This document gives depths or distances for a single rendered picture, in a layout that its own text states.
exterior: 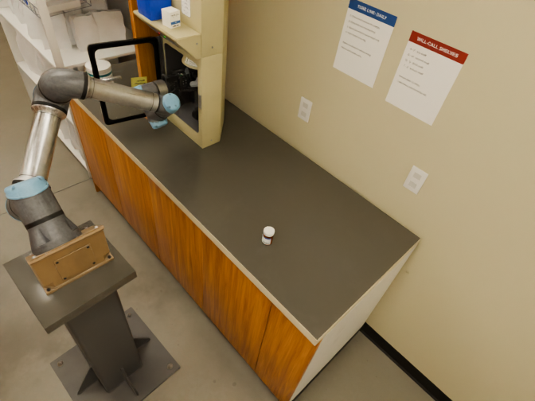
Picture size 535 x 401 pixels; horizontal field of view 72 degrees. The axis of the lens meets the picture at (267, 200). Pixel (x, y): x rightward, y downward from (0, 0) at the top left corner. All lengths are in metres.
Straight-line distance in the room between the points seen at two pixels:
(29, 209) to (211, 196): 0.70
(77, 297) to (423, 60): 1.44
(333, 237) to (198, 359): 1.11
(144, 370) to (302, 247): 1.17
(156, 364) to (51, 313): 0.97
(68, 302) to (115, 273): 0.17
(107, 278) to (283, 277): 0.63
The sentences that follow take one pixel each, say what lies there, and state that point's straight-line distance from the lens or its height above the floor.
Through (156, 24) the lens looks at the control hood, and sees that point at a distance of 1.67.
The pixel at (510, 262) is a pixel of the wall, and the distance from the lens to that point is 1.67.
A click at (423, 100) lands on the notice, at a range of 1.51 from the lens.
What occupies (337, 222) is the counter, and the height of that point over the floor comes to 0.94.
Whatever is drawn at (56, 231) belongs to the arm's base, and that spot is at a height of 1.15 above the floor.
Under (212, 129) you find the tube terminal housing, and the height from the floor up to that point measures 1.04.
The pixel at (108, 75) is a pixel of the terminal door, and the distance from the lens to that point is 1.88.
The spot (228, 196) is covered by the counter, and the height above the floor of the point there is 0.94.
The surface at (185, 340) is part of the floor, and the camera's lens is 2.30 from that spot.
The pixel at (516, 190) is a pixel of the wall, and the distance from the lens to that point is 1.51.
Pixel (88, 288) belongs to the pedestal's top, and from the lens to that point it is 1.42.
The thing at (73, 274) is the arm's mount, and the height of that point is 0.97.
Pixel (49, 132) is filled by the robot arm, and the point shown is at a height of 1.26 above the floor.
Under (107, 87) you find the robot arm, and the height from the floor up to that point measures 1.38.
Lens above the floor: 2.11
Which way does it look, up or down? 45 degrees down
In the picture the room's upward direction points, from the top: 10 degrees clockwise
